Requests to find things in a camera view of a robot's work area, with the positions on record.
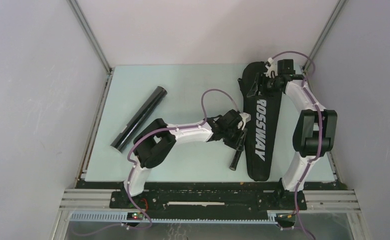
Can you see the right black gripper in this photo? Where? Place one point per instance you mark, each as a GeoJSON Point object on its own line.
{"type": "Point", "coordinates": [261, 79]}

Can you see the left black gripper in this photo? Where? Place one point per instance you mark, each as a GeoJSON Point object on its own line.
{"type": "Point", "coordinates": [233, 144]}

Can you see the black racket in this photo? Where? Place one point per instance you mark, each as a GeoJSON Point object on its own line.
{"type": "Point", "coordinates": [236, 158]}

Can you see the black racket bag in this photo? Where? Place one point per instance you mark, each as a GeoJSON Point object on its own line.
{"type": "Point", "coordinates": [264, 108]}

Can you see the black shuttlecock tube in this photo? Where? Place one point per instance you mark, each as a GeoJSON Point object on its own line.
{"type": "Point", "coordinates": [139, 118]}

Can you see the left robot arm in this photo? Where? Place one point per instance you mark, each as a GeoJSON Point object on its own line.
{"type": "Point", "coordinates": [152, 146]}

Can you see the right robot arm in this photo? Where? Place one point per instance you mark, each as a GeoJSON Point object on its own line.
{"type": "Point", "coordinates": [314, 132]}

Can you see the right controller board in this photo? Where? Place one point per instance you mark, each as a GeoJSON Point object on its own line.
{"type": "Point", "coordinates": [285, 217]}

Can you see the controller board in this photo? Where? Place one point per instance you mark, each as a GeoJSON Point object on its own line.
{"type": "Point", "coordinates": [285, 217]}
{"type": "Point", "coordinates": [132, 216]}

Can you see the left controller board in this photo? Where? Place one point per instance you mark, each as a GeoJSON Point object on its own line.
{"type": "Point", "coordinates": [132, 216]}

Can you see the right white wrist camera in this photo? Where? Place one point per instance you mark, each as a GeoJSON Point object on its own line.
{"type": "Point", "coordinates": [272, 68]}

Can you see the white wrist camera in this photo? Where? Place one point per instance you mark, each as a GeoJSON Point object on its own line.
{"type": "Point", "coordinates": [272, 68]}
{"type": "Point", "coordinates": [245, 118]}

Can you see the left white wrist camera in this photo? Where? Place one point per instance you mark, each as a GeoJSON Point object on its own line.
{"type": "Point", "coordinates": [245, 118]}

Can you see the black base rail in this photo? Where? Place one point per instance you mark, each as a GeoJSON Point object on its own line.
{"type": "Point", "coordinates": [209, 201]}

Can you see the right aluminium frame post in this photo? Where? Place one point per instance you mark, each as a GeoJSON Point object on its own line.
{"type": "Point", "coordinates": [325, 32]}

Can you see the aluminium frame post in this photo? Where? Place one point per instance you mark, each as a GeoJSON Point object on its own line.
{"type": "Point", "coordinates": [325, 32]}
{"type": "Point", "coordinates": [82, 20]}

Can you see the left aluminium frame post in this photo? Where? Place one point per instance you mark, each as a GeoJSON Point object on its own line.
{"type": "Point", "coordinates": [82, 20]}

